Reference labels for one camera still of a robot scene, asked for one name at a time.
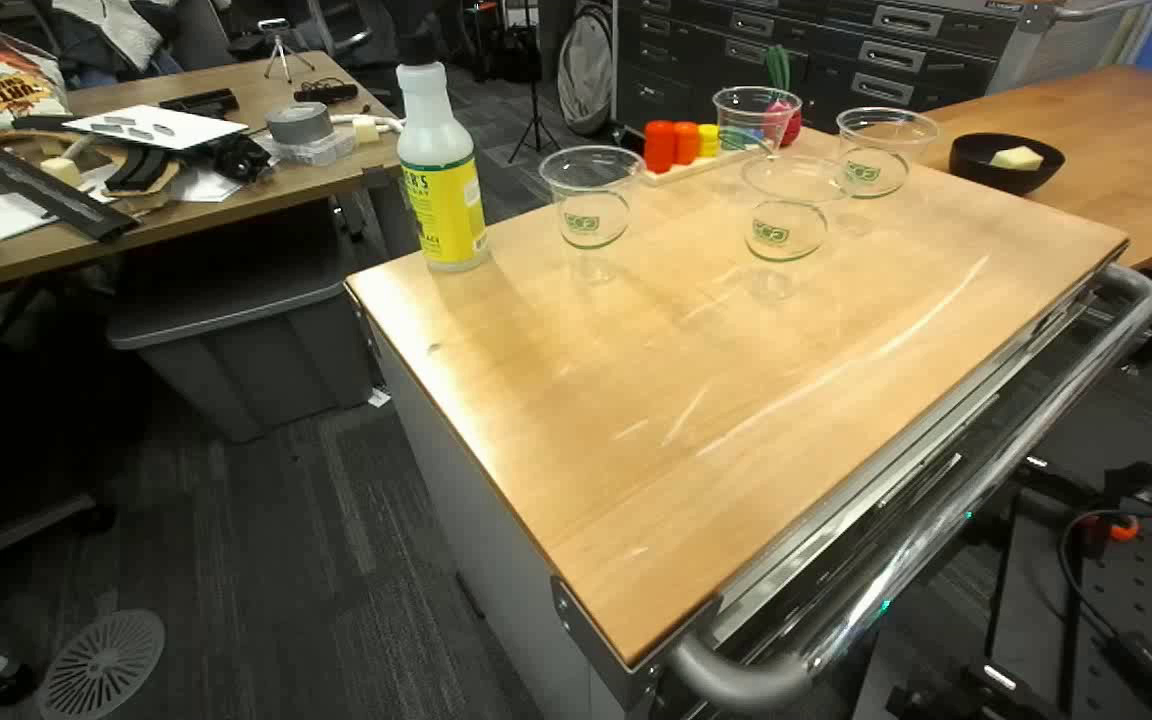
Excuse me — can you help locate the black breadboard plate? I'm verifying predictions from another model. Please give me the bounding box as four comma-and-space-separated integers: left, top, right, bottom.
1002, 532, 1152, 720

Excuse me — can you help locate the office chair base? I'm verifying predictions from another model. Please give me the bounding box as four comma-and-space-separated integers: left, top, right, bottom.
0, 444, 121, 712

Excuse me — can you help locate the wooden office desk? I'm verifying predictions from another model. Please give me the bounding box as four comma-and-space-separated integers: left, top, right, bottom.
0, 49, 410, 310

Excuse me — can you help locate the wooden ring toy base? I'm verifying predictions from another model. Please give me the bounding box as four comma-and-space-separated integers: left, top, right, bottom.
625, 136, 791, 188

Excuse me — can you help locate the white bottle yellow label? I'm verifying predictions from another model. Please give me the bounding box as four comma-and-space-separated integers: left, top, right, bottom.
394, 55, 494, 279

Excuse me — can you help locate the dark drawer cabinet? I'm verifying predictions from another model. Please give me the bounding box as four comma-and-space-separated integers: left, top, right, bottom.
612, 0, 1053, 136

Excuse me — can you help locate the flat black device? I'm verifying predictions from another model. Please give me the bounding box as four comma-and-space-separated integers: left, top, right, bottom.
155, 85, 246, 123

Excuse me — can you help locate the long black bar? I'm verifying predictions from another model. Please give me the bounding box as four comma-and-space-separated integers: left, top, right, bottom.
0, 136, 143, 244

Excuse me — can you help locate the orange chip bag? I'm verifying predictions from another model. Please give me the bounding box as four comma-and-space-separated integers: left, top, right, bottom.
0, 26, 72, 142

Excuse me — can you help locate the white power adapter cable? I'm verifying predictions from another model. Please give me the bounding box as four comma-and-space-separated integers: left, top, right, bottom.
327, 109, 403, 150

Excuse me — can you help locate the grey metal cart body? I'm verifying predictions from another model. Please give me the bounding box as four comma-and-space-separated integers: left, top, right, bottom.
345, 256, 1139, 720

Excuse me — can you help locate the grey tape roll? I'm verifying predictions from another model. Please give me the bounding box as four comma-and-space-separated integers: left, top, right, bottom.
262, 95, 341, 156

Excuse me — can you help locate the black pouch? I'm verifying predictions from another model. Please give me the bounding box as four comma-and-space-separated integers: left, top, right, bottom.
187, 132, 276, 188

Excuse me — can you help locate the white printed paper sheet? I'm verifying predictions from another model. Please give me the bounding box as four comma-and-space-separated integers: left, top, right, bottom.
60, 99, 253, 156

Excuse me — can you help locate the white round fan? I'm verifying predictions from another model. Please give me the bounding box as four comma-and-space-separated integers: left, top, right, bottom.
551, 0, 625, 136

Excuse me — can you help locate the black bowl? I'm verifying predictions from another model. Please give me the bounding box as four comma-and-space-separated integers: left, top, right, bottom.
944, 129, 1068, 199

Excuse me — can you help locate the grey under-desk cabinet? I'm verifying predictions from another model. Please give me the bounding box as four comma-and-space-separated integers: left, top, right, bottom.
106, 196, 394, 448

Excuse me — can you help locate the orange toy ring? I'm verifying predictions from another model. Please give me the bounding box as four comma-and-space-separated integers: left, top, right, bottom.
673, 118, 709, 166

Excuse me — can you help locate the white jacket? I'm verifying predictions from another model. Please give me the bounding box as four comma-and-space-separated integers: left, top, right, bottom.
49, 0, 174, 70

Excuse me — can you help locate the black tripod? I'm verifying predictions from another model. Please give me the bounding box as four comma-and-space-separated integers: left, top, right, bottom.
506, 0, 573, 166

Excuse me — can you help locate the black remote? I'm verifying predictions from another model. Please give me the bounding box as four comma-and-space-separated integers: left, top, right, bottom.
289, 75, 364, 109

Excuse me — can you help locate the clear plastic cup green logo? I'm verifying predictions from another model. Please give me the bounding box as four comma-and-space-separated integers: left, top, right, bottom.
536, 140, 647, 288
834, 105, 944, 207
732, 150, 837, 308
709, 79, 810, 158

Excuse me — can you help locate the metal cart handle bar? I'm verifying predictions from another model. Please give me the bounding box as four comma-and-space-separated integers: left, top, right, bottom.
664, 259, 1152, 720

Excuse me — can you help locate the pale yellow block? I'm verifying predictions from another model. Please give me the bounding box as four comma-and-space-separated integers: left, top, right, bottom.
987, 140, 1047, 174

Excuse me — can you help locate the round floor grille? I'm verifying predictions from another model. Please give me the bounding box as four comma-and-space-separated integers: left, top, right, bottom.
31, 608, 174, 720

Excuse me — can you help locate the small white paper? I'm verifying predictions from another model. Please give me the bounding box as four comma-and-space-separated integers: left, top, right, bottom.
0, 188, 60, 244

